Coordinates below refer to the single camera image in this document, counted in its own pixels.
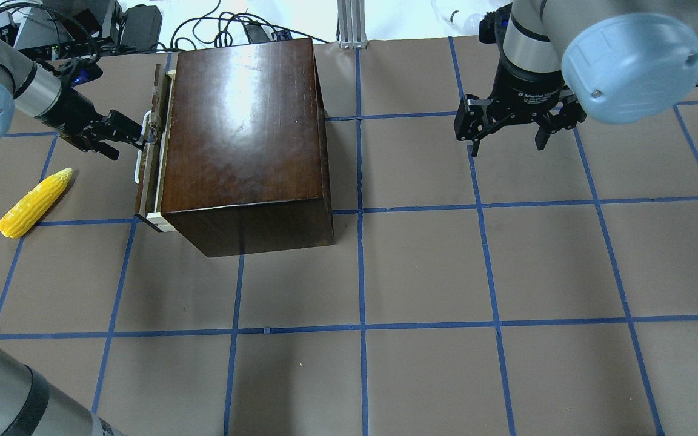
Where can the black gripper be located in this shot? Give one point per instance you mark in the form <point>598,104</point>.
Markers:
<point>74,113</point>
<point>525,89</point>

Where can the wooden drawer with white handle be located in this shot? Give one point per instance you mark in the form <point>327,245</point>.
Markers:
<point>149,172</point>

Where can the yellow corn cob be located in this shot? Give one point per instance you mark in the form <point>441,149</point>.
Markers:
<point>29,210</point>

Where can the dark wooden drawer cabinet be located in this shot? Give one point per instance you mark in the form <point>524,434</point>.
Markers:
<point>246,163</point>

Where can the white light bulb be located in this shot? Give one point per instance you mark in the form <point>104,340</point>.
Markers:
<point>464,22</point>

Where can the black power adapter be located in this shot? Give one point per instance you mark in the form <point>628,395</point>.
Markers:
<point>256,33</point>

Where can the aluminium frame post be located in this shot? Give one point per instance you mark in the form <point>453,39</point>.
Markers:
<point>351,29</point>

